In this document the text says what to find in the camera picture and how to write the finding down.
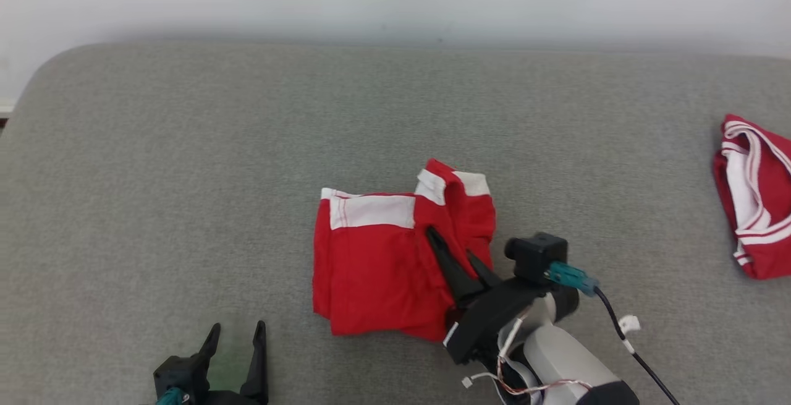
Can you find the red white wire bundle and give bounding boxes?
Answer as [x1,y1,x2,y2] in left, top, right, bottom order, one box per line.
[460,305,595,397]

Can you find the black cable green plug right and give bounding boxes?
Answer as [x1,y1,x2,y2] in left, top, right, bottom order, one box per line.
[544,260,682,405]

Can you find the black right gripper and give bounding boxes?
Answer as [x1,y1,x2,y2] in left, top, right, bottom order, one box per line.
[425,226,551,366]

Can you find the red Bulls basketball jersey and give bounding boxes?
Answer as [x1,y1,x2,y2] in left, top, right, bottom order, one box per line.
[712,114,791,281]

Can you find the red white basketball shorts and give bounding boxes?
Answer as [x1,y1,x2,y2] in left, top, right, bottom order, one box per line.
[311,158,497,343]

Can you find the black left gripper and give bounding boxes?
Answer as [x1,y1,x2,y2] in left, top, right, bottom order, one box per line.
[198,320,269,405]

